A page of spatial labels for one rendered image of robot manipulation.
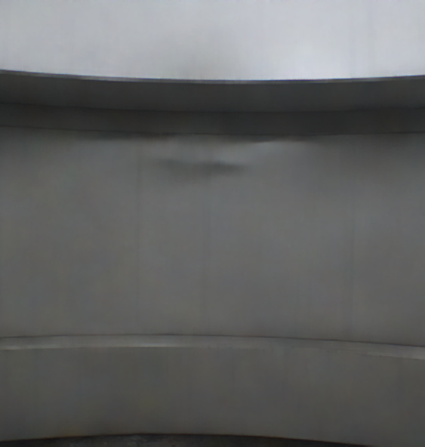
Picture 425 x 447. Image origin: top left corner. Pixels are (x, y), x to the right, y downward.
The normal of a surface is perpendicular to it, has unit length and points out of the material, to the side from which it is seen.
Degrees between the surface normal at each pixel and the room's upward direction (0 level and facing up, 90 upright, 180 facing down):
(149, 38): 90
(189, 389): 90
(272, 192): 90
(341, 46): 90
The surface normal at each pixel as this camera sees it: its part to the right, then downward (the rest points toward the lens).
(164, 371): 0.05, 0.00
